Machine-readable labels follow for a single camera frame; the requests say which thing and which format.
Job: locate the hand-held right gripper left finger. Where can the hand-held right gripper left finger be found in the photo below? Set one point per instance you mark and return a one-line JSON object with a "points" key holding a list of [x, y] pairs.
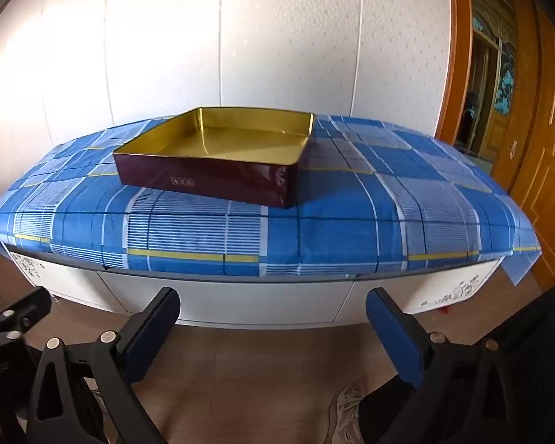
{"points": [[150, 337]]}

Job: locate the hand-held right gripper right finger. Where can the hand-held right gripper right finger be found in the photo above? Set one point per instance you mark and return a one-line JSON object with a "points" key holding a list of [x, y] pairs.
{"points": [[397, 342]]}

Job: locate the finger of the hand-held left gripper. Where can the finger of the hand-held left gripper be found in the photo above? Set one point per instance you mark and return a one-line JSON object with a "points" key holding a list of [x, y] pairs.
{"points": [[27, 307]]}

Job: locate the maroon tin box gold interior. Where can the maroon tin box gold interior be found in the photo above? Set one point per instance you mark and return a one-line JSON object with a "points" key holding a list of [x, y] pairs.
{"points": [[203, 180]]}

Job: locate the white cabinet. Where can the white cabinet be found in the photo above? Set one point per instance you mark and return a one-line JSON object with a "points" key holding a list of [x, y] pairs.
{"points": [[259, 300]]}

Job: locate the blue plaid bed sheet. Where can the blue plaid bed sheet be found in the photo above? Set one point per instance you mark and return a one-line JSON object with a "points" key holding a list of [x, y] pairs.
{"points": [[342, 236]]}

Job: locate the wooden cabinet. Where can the wooden cabinet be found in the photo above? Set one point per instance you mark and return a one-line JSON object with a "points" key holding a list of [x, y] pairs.
{"points": [[541, 148]]}

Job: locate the ornate glass wooden door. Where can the ornate glass wooden door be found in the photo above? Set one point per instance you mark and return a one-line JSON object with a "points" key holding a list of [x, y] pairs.
{"points": [[488, 78]]}

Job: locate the wooden door frame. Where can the wooden door frame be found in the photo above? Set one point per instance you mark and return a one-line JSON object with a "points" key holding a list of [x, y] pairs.
{"points": [[455, 55]]}

